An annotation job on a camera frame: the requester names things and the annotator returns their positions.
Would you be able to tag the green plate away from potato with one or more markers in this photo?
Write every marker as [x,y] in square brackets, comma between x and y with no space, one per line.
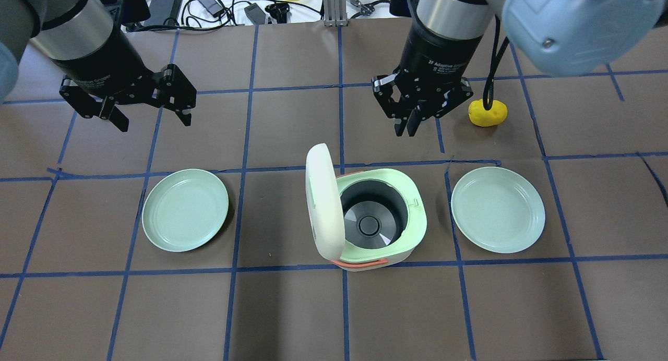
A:
[185,210]

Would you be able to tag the white rice cooker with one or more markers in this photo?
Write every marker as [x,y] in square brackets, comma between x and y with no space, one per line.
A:
[363,220]

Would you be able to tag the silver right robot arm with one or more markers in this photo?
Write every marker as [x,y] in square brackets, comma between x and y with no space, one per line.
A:
[562,38]

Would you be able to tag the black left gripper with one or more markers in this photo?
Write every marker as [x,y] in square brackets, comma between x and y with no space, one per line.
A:
[100,60]

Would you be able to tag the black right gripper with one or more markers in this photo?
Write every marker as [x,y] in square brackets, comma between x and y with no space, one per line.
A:
[437,56]

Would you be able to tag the yellow toy potato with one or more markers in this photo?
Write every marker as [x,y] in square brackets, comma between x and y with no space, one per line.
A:
[481,117]

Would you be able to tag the black power adapter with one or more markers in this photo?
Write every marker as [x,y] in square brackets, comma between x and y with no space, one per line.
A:
[162,13]

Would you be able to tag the aluminium frame post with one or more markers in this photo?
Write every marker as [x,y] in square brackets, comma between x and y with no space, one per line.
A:
[335,13]

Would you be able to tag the green plate by potato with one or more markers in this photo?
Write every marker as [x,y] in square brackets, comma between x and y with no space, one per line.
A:
[498,210]

